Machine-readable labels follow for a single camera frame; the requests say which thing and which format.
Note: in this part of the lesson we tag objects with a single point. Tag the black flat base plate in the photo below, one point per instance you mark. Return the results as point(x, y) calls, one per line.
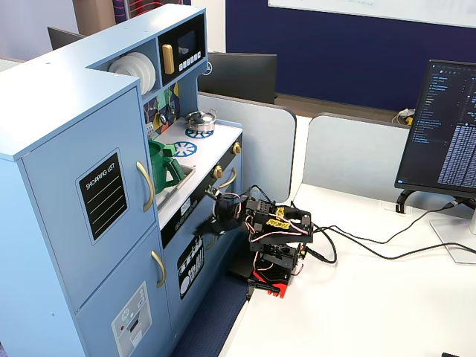
point(240, 267)

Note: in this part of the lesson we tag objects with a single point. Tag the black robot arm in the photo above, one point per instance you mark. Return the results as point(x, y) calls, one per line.
point(279, 230)

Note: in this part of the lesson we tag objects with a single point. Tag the whiteboard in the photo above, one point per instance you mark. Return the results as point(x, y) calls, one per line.
point(372, 7)

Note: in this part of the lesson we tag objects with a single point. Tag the red and blue striped board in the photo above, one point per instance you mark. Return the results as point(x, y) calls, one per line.
point(148, 4)

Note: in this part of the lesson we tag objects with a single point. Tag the silver toy pot with lid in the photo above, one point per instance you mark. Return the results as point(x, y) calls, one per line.
point(201, 121)

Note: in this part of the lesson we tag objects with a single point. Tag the black flat object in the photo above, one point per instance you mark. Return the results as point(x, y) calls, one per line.
point(459, 354)

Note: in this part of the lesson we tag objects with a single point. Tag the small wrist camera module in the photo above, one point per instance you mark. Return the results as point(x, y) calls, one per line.
point(213, 192)

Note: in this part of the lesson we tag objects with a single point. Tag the grey desk divider panel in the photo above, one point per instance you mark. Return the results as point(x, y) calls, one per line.
point(353, 156)
point(264, 148)

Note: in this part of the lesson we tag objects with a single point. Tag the red robot base clamp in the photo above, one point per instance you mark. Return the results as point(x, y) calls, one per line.
point(273, 284)

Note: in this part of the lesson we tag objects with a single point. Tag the black monitor seen from behind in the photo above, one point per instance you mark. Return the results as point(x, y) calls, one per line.
point(241, 76)
point(63, 37)

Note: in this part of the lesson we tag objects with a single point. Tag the gold stove knob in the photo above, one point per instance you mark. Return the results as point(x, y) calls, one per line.
point(218, 172)
point(236, 148)

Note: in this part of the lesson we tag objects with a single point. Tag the blue shopping list cabinet door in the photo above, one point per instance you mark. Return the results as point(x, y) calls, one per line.
point(56, 208)

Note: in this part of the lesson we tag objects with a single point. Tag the blue ice dispenser fridge door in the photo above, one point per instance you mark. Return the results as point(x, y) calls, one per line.
point(100, 290)

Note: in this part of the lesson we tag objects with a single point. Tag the toy kitchen sink basin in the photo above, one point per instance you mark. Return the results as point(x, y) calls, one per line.
point(178, 184)

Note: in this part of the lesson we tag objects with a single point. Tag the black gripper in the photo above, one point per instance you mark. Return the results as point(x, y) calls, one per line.
point(217, 225)

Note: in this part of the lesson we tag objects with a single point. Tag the blue toy kitchen cabinet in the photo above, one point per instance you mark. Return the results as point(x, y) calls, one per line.
point(56, 82)

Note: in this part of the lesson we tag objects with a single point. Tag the white monitor stand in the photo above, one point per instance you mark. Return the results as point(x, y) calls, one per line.
point(451, 241)

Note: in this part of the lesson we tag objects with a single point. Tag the blue toy oven door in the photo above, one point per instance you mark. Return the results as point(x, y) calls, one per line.
point(232, 163)

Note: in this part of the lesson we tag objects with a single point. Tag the hanging toy kitchen utensils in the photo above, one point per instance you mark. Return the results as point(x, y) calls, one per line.
point(163, 119)

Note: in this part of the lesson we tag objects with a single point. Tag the black toy microwave door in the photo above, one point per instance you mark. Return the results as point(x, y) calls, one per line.
point(186, 72)

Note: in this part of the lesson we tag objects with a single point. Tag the stack of white plates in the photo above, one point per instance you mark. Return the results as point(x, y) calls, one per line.
point(137, 68)

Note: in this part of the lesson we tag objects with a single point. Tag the brown wooden panel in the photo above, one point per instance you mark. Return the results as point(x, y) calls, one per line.
point(93, 16)

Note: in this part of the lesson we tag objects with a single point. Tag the computer monitor showing code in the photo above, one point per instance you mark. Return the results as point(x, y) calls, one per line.
point(435, 126)

